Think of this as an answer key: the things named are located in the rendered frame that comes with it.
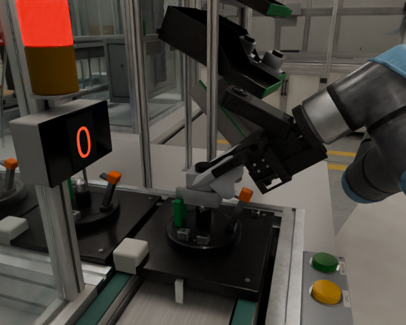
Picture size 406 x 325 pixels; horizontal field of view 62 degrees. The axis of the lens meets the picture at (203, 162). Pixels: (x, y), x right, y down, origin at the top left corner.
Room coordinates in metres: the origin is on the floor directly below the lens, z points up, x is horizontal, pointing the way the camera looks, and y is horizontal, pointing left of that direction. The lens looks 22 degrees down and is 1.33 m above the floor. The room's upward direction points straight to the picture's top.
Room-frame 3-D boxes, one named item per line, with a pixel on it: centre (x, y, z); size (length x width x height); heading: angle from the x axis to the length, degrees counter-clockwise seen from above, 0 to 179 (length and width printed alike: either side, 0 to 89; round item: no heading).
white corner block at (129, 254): (0.47, 0.12, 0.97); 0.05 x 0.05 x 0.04; 73
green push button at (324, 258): (0.46, -0.20, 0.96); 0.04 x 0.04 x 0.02
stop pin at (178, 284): (0.41, 0.04, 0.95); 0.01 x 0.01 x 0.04; 73
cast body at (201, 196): (0.54, 0.01, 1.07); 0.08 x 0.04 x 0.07; 73
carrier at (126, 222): (0.61, 0.24, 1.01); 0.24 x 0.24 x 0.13; 73
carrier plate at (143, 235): (0.54, 0.00, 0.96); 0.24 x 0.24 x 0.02; 73
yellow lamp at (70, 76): (0.39, 0.17, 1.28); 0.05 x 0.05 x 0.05
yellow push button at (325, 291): (0.39, -0.18, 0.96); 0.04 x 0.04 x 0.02
